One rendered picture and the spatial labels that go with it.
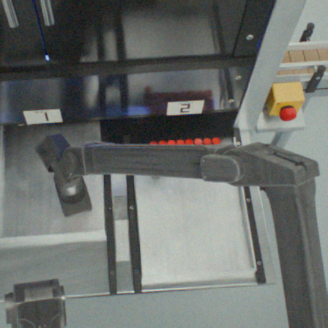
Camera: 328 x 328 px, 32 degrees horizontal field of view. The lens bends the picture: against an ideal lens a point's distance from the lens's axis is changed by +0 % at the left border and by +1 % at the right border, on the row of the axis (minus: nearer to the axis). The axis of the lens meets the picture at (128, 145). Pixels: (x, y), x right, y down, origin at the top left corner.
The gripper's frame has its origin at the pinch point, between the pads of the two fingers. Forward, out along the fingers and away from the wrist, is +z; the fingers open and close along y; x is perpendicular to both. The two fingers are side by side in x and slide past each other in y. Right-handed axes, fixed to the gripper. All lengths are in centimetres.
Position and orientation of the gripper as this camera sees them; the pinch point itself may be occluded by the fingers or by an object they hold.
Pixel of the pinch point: (76, 204)
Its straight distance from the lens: 136.8
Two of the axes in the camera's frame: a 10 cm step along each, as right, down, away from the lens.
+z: 0.1, 4.1, 9.1
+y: -3.1, -8.7, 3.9
